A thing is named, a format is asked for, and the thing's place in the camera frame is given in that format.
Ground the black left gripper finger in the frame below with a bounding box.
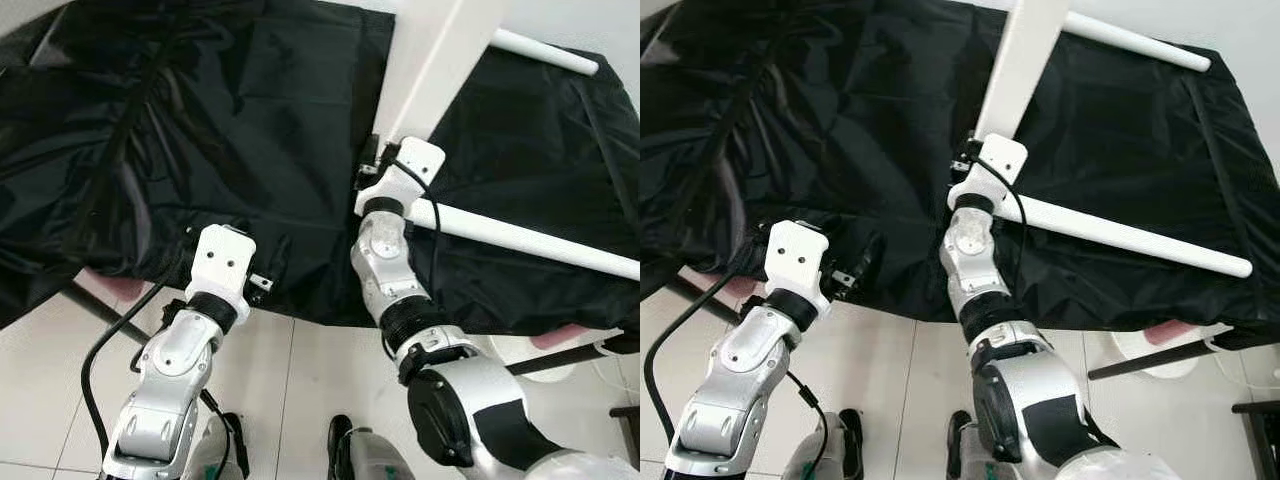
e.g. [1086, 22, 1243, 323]
[265, 235, 293, 291]
[848, 233, 883, 291]

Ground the white plastic children table top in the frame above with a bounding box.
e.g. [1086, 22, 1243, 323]
[975, 0, 1073, 141]
[385, 0, 513, 143]

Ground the black metal rack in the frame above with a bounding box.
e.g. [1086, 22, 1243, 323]
[1232, 398, 1280, 480]
[608, 405, 641, 471]

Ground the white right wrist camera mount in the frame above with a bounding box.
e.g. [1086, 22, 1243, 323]
[947, 133, 1029, 213]
[353, 137, 446, 219]

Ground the grey left robot foot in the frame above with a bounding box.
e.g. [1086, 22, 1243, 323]
[785, 408, 866, 480]
[190, 410, 249, 480]

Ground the grey right robot foot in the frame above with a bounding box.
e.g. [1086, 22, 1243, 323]
[328, 415, 406, 480]
[945, 410, 1006, 480]

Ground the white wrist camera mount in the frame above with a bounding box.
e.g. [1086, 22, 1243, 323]
[353, 137, 446, 219]
[947, 133, 1029, 213]
[185, 224, 258, 326]
[765, 220, 831, 319]

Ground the white round pedestal fan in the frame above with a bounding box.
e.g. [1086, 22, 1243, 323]
[488, 330, 626, 386]
[1110, 322, 1229, 381]

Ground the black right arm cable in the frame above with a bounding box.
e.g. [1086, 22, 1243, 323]
[385, 150, 446, 301]
[975, 150, 1031, 296]

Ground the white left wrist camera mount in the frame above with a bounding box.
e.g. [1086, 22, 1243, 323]
[185, 224, 258, 326]
[765, 220, 831, 319]

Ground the grey robot foot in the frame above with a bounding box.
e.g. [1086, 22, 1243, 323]
[945, 410, 1006, 480]
[785, 408, 866, 480]
[328, 415, 406, 480]
[190, 410, 249, 480]

